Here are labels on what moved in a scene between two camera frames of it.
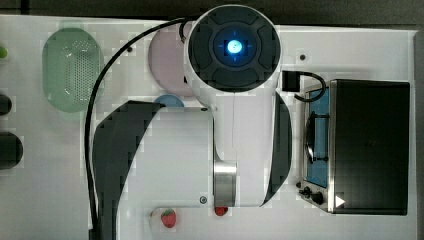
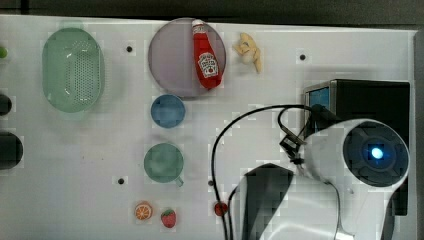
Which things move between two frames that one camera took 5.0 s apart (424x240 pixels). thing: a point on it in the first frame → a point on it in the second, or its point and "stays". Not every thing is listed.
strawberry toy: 169,218 stays
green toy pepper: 3,52 stays
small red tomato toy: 221,210 stays
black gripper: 290,81 → 320,118
